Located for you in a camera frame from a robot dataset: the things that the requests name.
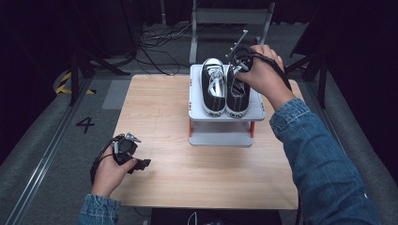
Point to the metal floor rail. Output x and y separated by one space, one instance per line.
47 153

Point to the white two-tier shoe rack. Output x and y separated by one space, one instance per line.
219 137

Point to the black tripod stand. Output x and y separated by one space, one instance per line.
319 68
78 68

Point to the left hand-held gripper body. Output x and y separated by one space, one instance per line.
125 150

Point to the yellow black hazard tape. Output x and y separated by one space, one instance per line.
64 84

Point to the black canvas sneaker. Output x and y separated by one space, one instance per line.
213 90
237 100

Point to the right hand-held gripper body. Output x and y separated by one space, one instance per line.
241 56

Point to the person's right hand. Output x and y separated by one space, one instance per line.
266 78

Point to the person's left hand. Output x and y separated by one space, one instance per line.
108 175

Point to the grey metal desk frame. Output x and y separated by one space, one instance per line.
230 15

